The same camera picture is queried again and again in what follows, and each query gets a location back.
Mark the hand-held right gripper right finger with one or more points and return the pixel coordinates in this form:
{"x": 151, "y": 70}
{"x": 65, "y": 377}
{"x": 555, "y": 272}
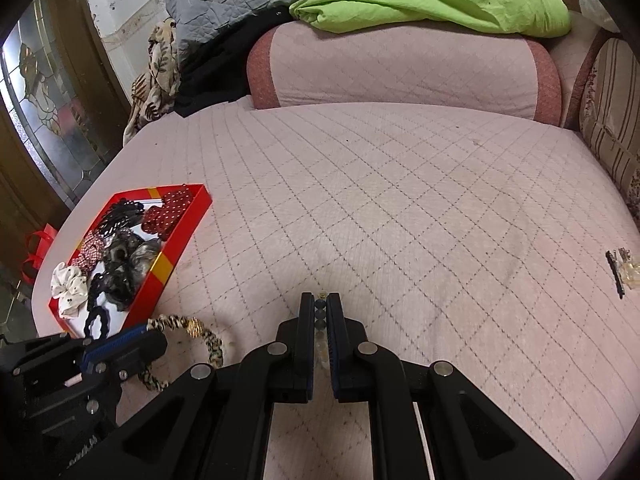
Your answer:
{"x": 334, "y": 325}

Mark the grey organza scrunchie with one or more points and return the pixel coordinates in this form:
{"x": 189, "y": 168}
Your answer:
{"x": 137, "y": 252}

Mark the red bag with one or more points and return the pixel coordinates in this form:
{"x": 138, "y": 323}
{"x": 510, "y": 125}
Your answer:
{"x": 40, "y": 245}

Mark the red polka-dot hair bow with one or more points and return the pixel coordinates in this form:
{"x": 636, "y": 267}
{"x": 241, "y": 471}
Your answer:
{"x": 167, "y": 210}

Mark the pink bolster cushion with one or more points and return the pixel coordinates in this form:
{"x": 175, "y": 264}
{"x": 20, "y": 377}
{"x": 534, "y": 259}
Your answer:
{"x": 400, "y": 70}

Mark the white polka-dot scrunchie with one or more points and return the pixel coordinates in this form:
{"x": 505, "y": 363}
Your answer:
{"x": 67, "y": 287}

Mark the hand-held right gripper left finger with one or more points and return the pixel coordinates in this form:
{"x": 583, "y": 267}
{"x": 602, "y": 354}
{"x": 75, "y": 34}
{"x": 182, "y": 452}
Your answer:
{"x": 306, "y": 325}

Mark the wooden door with stained glass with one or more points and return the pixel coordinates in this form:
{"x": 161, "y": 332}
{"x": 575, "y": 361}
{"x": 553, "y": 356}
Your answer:
{"x": 45, "y": 85}

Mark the black metal hair clip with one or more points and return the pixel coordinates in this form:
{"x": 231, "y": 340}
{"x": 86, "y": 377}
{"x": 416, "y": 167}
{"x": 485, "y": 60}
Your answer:
{"x": 615, "y": 272}

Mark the black cloth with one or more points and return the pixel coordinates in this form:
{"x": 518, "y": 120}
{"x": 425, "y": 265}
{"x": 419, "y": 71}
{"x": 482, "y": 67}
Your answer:
{"x": 225, "y": 70}

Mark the leopard print scrunchie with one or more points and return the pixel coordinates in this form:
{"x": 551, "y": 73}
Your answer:
{"x": 210, "y": 342}

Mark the striped brown sofa cushion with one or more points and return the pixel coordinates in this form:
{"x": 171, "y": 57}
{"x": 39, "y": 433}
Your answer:
{"x": 612, "y": 110}

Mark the pink quilted bed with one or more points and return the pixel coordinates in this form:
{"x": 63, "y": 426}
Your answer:
{"x": 400, "y": 210}

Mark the red plaid scrunchie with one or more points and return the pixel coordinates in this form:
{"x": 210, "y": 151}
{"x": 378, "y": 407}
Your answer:
{"x": 90, "y": 251}

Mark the black claw hair clip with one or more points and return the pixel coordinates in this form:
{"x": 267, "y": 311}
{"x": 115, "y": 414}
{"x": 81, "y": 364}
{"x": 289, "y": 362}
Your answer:
{"x": 120, "y": 216}

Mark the pink sofa cushion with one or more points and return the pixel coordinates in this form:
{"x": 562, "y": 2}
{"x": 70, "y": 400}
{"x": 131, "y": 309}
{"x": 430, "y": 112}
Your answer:
{"x": 570, "y": 60}

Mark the beige leaf-print cloth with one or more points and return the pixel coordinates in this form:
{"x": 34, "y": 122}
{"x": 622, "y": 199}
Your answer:
{"x": 157, "y": 80}

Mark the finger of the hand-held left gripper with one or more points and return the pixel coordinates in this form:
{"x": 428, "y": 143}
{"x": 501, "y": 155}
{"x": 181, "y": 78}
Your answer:
{"x": 115, "y": 341}
{"x": 142, "y": 352}

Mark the white cloth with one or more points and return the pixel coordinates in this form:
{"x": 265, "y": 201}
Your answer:
{"x": 597, "y": 7}

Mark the red cardboard box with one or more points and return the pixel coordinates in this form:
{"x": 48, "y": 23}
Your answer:
{"x": 175, "y": 245}

